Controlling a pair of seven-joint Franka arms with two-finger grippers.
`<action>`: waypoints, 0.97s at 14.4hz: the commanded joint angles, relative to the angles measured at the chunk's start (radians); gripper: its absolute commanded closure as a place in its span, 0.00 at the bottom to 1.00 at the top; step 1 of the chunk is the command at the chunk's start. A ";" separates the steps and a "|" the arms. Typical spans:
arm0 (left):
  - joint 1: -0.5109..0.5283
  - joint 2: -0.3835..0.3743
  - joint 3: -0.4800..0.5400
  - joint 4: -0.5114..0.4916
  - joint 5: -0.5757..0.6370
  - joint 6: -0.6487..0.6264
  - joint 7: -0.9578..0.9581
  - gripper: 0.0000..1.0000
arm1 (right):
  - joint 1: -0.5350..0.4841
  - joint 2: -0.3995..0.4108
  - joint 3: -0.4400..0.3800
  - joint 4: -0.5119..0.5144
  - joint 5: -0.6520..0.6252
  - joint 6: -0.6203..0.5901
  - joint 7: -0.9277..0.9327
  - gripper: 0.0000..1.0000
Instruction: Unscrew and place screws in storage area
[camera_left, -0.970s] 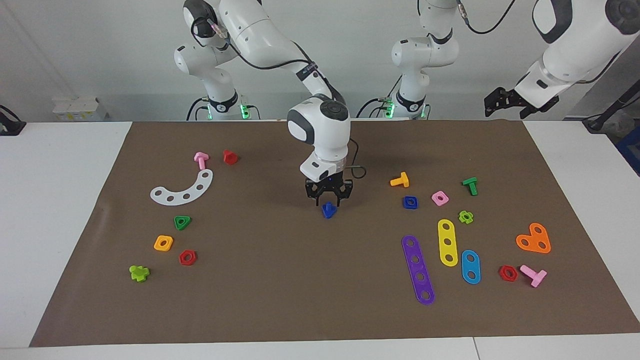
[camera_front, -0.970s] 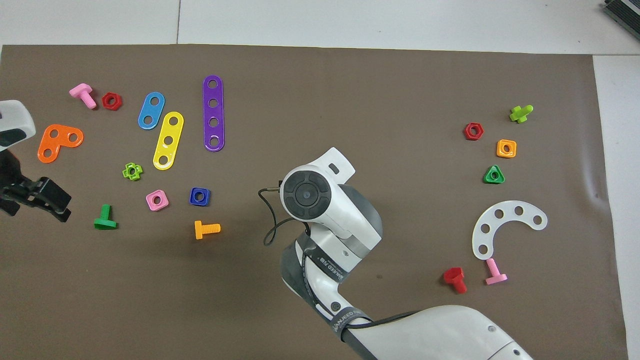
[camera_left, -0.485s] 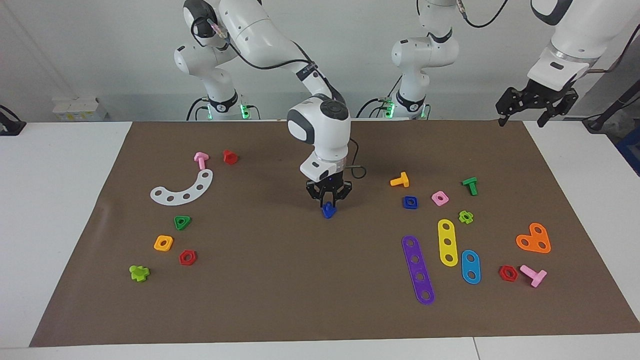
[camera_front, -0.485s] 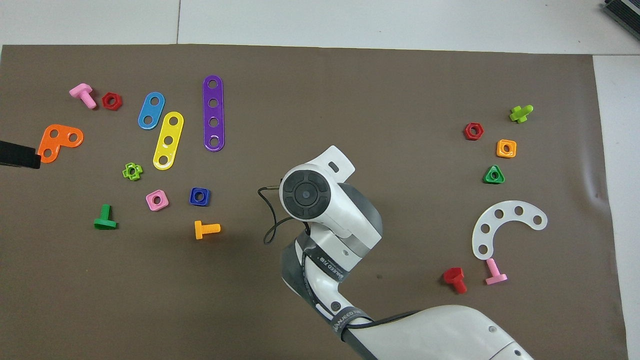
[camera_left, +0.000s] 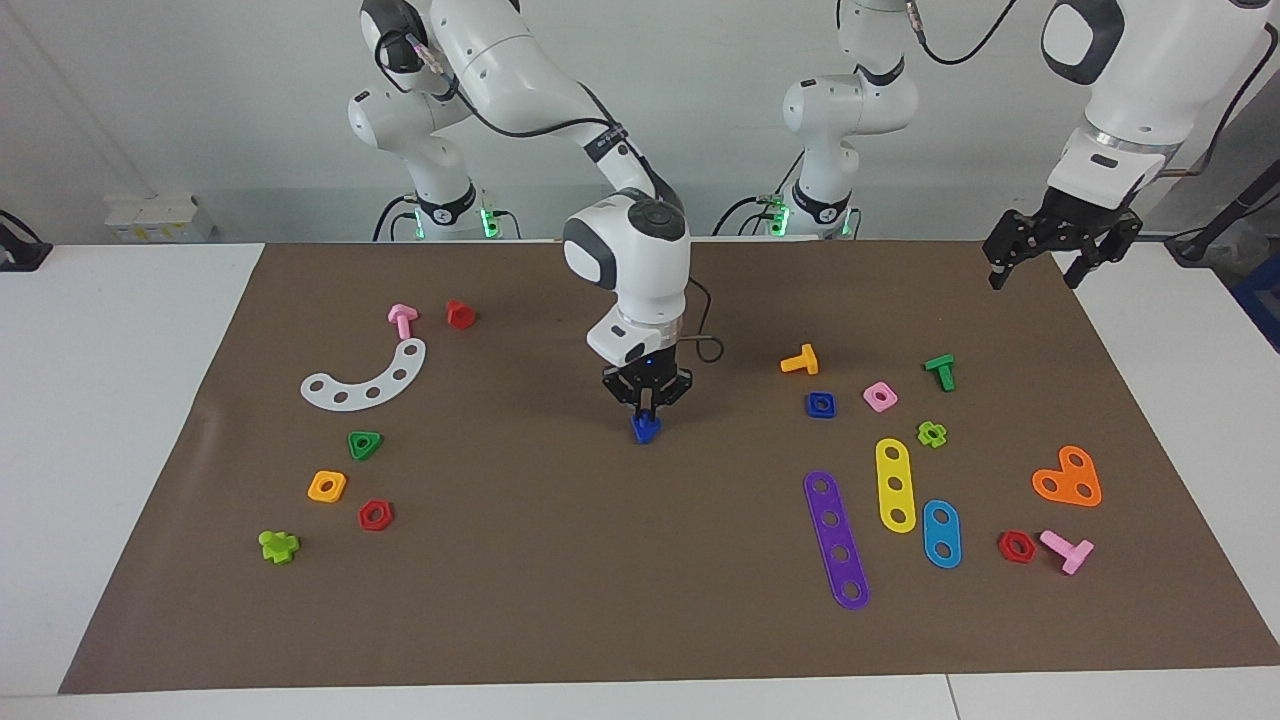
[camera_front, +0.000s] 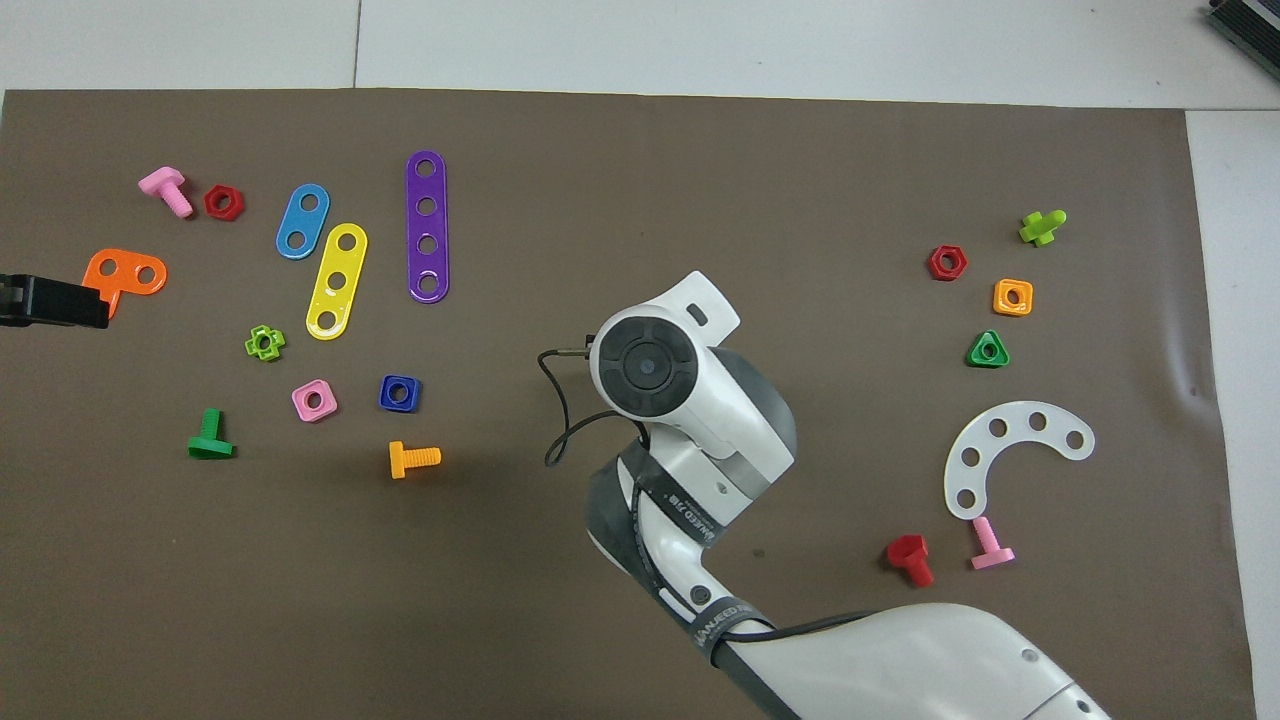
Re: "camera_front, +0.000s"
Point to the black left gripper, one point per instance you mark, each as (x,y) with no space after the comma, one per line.
(14,300)

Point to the blue square nut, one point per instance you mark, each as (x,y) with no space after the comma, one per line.
(387,404)

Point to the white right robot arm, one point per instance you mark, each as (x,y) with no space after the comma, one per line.
(720,400)

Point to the orange three-hole angle plate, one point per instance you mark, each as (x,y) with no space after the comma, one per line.
(100,270)

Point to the pink plastic bolt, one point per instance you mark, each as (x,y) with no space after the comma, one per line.
(990,548)
(165,185)

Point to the red hexagon nut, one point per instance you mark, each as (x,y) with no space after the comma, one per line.
(236,208)
(959,271)

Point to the green plastic bolt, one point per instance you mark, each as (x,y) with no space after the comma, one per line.
(210,446)

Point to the lime cross nut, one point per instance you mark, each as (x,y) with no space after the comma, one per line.
(277,340)

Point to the blue two-hole strip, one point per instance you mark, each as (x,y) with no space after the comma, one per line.
(303,221)

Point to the yellow three-hole strip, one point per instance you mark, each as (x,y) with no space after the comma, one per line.
(343,262)

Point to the pink square nut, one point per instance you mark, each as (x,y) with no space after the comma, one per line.
(328,411)

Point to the orange plastic bolt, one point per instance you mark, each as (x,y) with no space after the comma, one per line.
(400,460)

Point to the purple four-hole strip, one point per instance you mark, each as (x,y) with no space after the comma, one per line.
(427,225)

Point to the brown table mat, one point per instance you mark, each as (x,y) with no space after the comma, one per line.
(500,600)

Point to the red plastic bolt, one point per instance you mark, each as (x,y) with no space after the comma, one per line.
(908,550)

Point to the green triangle nut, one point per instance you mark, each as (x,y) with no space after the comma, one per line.
(975,361)

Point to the orange square nut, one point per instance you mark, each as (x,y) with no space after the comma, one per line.
(1000,308)

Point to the white curved perforated plate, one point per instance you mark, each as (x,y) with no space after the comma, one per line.
(1018,422)

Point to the lime cross-head bolt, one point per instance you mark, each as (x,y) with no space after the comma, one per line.
(1040,230)

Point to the dark ribbed box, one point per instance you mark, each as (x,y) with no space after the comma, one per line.
(1250,25)

